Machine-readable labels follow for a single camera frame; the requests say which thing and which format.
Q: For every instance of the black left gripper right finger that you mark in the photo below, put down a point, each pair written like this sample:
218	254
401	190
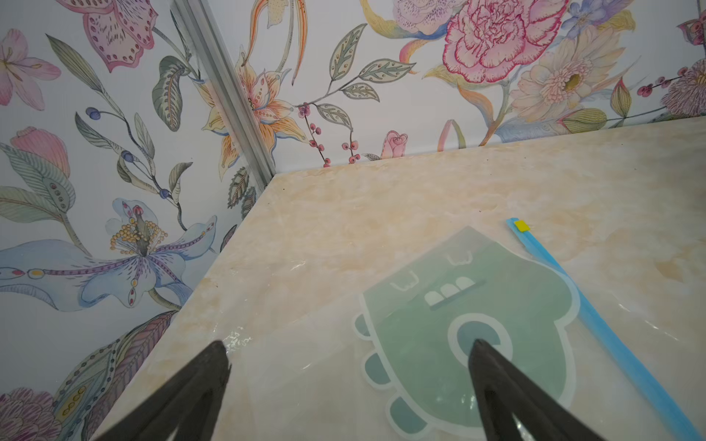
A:
507	397

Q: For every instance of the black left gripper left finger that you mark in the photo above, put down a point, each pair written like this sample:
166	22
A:
186	407

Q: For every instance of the clear zip-top bag green print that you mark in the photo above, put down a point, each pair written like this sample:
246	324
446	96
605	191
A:
385	356

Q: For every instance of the aluminium corner post left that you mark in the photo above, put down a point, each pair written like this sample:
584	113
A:
210	48

